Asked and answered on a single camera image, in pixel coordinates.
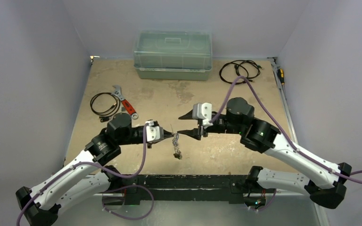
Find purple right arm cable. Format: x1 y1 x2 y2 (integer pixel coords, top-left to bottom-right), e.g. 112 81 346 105
210 75 362 186

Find black coiled cable right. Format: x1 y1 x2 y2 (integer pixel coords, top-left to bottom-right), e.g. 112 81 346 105
219 60 263 85

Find black coiled cable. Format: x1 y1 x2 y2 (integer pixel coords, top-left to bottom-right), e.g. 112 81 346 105
219 60 263 85
90 92 121 123

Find black metal base rail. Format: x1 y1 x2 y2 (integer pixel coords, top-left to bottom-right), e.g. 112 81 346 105
108 175 274 206

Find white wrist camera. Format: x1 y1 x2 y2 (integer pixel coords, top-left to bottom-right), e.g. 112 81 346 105
145 120 164 144
192 103 213 128

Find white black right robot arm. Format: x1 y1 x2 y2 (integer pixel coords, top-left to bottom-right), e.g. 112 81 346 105
180 97 352 209

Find red handled adjustable wrench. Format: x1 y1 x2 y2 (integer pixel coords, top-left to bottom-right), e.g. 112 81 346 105
112 85 139 120

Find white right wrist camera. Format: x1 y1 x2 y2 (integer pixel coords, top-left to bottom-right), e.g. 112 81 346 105
192 103 213 128

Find black coiled cable left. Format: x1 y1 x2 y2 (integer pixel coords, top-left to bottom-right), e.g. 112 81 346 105
90 92 121 123

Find green plastic storage box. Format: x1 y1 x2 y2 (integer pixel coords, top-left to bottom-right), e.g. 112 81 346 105
133 30 213 81

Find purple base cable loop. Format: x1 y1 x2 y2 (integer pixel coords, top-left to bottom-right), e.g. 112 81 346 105
101 182 156 220

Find yellow black screwdriver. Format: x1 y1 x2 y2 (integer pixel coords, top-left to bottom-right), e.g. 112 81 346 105
277 68 285 86

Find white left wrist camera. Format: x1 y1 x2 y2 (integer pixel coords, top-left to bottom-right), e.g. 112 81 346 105
145 120 164 144

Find large metal keyring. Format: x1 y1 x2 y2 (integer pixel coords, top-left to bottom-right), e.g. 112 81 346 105
171 125 182 160

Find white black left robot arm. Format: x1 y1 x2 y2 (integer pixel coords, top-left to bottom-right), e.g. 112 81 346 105
16 113 173 226

